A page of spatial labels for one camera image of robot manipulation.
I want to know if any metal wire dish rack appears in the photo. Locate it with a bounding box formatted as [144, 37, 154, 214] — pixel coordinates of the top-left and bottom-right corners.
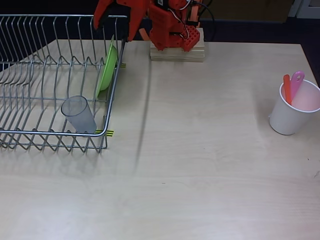
[0, 14, 132, 154]

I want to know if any orange plastic knife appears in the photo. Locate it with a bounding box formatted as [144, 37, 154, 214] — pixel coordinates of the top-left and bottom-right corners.
[283, 74, 293, 105]

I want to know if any orange table clamp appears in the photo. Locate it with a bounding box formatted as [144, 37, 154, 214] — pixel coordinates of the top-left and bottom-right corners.
[139, 27, 151, 42]

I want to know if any plywood base block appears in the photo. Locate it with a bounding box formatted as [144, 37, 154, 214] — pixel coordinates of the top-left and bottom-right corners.
[149, 27, 206, 63]

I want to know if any green plastic plate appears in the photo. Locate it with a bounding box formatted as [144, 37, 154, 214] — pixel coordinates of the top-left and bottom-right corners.
[95, 34, 118, 98]

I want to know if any white paper cup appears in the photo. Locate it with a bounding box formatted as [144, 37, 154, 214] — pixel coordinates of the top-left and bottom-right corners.
[269, 79, 320, 136]

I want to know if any black power cable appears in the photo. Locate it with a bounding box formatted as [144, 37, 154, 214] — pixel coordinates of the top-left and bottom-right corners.
[198, 0, 216, 42]

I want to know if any translucent plastic tumbler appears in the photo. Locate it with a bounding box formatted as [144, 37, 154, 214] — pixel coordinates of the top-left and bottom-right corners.
[60, 95, 97, 133]

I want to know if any pink plastic fork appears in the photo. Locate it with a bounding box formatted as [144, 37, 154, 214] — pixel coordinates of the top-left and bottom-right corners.
[289, 70, 306, 101]

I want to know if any brown panel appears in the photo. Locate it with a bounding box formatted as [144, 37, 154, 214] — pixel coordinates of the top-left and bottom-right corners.
[199, 0, 295, 25]

